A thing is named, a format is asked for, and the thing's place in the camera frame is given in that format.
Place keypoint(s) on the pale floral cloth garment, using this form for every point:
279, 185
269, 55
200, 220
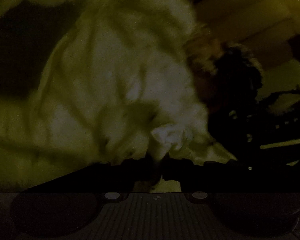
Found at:
115, 86

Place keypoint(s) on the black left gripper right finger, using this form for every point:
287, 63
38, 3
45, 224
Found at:
189, 176

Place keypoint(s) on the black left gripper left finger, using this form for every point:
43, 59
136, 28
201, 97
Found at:
141, 175

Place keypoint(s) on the brown patterned fabric pile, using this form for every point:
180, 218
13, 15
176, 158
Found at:
208, 57

